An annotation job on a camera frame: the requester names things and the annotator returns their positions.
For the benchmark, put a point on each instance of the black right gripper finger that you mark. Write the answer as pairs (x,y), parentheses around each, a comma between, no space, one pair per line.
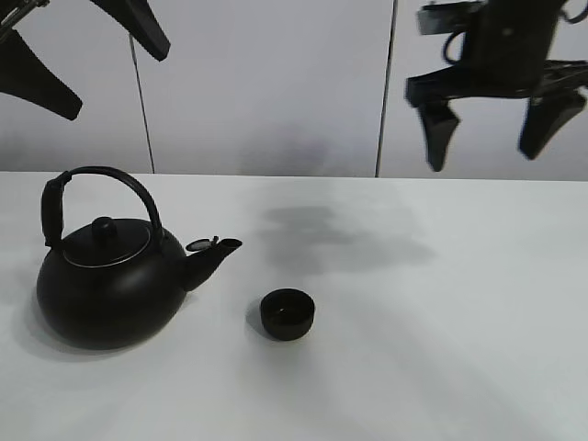
(137,17)
(24,75)

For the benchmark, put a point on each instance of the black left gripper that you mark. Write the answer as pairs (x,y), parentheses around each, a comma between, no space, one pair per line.
(504,54)

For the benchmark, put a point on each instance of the black round teapot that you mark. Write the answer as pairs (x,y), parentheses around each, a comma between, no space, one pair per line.
(117,282)

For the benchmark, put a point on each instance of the small black teacup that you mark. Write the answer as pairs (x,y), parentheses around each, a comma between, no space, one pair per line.
(287,314)

